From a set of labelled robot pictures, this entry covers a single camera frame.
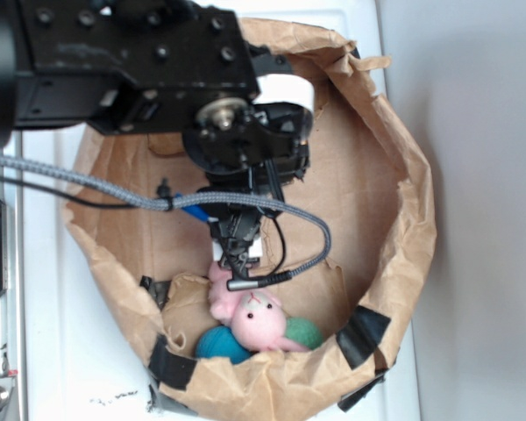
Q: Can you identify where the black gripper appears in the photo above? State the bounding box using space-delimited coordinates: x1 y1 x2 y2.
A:
205 175 289 281

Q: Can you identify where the white cylindrical wrist camera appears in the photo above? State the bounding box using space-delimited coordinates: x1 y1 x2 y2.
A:
253 74 315 113

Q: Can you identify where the white plastic tray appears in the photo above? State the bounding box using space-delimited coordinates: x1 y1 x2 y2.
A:
21 1 421 420

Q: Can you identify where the aluminium frame rail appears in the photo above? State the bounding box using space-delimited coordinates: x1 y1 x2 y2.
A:
0 131 29 421

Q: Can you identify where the green felt ball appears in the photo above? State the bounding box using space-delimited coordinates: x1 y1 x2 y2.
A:
285 318 323 350

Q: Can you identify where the blue felt ball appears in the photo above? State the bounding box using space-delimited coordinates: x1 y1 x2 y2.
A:
195 325 252 364

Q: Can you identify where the brown paper-lined box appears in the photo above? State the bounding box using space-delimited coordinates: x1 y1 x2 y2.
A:
62 18 437 420

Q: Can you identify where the thin black cable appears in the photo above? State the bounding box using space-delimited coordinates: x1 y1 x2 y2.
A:
0 171 288 278

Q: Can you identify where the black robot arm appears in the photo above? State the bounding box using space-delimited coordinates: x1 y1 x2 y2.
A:
0 1 315 289

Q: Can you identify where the grey braided cable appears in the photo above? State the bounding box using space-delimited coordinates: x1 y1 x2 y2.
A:
0 147 333 292

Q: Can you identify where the pink plush llama toy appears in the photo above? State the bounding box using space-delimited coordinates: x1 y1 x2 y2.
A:
208 262 309 352

